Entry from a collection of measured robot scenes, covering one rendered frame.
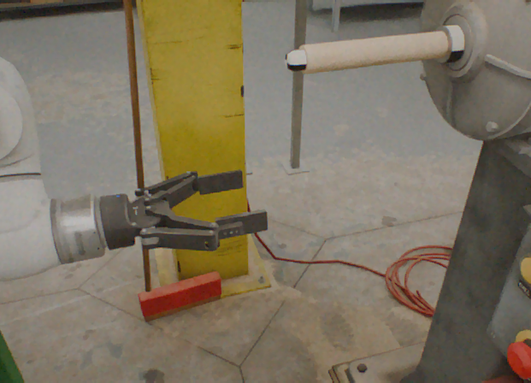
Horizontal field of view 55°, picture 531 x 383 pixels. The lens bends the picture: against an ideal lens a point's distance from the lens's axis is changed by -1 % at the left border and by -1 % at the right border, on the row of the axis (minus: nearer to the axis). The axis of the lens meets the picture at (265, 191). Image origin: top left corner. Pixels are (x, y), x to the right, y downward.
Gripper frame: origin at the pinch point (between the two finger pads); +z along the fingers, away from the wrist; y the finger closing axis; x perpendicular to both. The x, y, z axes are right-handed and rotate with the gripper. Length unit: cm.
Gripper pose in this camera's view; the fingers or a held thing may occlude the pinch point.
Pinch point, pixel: (246, 198)
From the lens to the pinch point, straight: 74.8
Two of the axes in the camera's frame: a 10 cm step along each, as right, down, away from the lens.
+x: -0.4, -8.9, -4.6
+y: 2.8, 4.3, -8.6
